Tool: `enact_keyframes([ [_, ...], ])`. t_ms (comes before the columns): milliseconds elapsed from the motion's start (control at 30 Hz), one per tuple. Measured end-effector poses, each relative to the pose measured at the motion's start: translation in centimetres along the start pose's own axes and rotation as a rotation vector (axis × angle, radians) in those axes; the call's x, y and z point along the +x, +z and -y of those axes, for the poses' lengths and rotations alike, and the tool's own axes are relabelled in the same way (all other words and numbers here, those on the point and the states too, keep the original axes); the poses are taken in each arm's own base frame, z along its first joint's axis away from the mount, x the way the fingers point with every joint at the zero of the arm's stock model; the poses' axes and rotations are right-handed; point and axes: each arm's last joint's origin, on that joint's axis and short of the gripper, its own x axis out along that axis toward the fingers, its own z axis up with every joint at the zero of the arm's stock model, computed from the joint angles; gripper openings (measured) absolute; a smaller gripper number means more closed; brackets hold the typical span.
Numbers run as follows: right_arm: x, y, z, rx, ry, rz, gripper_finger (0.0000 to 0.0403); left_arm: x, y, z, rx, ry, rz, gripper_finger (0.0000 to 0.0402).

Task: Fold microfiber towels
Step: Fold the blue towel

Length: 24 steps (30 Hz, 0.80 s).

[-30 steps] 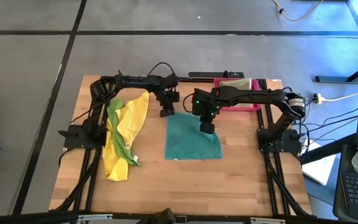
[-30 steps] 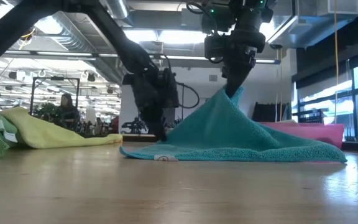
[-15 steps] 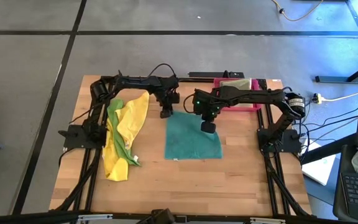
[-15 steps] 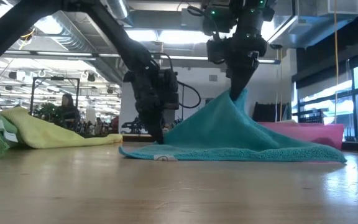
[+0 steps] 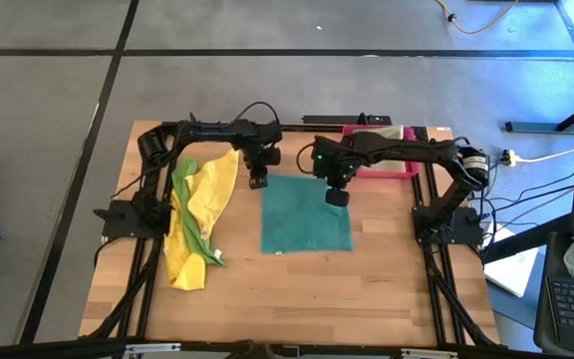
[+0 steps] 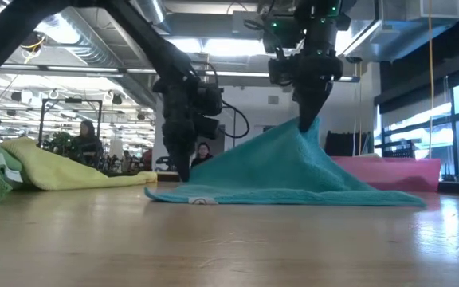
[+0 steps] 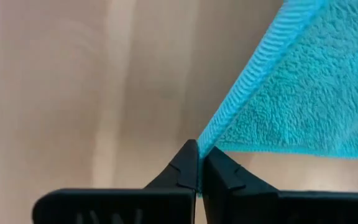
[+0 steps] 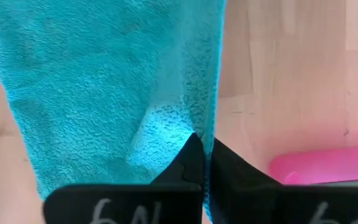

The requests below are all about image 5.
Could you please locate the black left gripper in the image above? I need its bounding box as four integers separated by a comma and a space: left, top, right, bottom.
243, 144, 269, 191

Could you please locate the yellow microfiber towel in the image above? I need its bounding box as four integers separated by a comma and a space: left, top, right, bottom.
163, 187, 208, 292
185, 148, 241, 241

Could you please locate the teal microfiber towel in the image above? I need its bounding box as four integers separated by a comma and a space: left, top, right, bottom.
260, 174, 355, 255

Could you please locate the pale green microfiber towel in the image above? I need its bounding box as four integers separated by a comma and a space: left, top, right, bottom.
361, 124, 408, 175

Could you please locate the bright green microfiber towel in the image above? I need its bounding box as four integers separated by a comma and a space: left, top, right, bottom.
170, 158, 227, 267

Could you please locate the pink plastic bin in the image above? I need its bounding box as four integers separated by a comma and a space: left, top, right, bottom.
341, 123, 421, 180

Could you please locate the white power strip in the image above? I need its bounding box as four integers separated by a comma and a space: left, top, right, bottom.
497, 148, 518, 169

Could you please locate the white flat box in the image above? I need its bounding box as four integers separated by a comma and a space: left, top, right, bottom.
482, 221, 541, 299

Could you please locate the grey-blue desk foot bar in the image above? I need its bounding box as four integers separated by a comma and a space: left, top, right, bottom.
504, 121, 574, 135

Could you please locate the black rig beam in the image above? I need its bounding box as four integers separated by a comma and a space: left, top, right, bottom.
0, 336, 574, 359

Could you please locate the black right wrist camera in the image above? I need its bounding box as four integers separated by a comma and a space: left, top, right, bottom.
325, 187, 351, 208

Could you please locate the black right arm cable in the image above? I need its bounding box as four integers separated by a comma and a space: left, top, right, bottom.
295, 143, 318, 176

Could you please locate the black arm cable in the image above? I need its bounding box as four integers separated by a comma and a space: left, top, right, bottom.
295, 143, 318, 176
231, 101, 282, 132

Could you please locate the black aluminium table frame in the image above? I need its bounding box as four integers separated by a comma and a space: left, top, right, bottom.
80, 119, 505, 350

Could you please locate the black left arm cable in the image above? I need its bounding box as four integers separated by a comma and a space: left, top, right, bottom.
231, 101, 282, 132

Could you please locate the silver metal bracket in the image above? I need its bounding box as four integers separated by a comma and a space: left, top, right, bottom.
399, 347, 460, 359
124, 342, 182, 356

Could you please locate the yellow extension cable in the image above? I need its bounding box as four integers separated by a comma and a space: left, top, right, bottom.
434, 0, 520, 36

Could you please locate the white power cord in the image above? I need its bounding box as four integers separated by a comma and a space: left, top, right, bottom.
514, 147, 574, 165

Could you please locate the grey cable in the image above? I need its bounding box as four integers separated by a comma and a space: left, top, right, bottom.
490, 167, 574, 235

